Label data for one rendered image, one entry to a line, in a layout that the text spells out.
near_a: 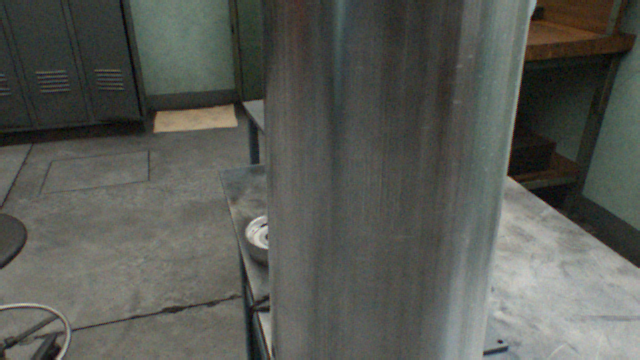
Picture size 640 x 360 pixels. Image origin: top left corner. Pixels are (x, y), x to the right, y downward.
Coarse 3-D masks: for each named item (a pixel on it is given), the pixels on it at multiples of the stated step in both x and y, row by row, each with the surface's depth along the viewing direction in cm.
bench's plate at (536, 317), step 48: (240, 192) 103; (528, 192) 103; (240, 240) 88; (528, 240) 88; (576, 240) 88; (528, 288) 77; (576, 288) 77; (624, 288) 77; (528, 336) 68; (576, 336) 68; (624, 336) 68
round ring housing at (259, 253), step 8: (264, 216) 87; (248, 224) 85; (256, 224) 87; (264, 224) 87; (248, 232) 84; (264, 232) 85; (248, 240) 81; (264, 240) 83; (248, 248) 82; (256, 248) 80; (264, 248) 79; (256, 256) 81; (264, 256) 80; (264, 264) 81
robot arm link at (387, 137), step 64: (320, 0) 13; (384, 0) 13; (448, 0) 13; (512, 0) 13; (320, 64) 14; (384, 64) 13; (448, 64) 13; (512, 64) 14; (320, 128) 14; (384, 128) 14; (448, 128) 14; (512, 128) 16; (320, 192) 15; (384, 192) 14; (448, 192) 15; (320, 256) 16; (384, 256) 15; (448, 256) 15; (320, 320) 17; (384, 320) 16; (448, 320) 16
